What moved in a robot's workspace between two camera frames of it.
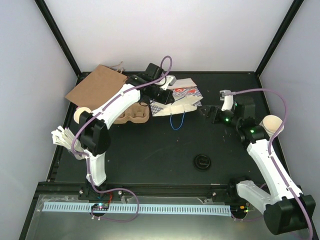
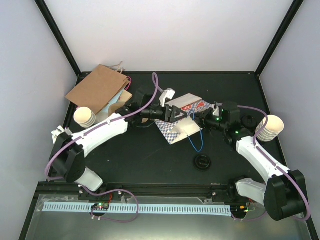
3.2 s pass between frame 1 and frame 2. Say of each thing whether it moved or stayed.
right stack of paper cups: stayed
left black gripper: moved
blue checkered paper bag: moved
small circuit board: stayed
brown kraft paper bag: stayed
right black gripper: moved
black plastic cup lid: stayed
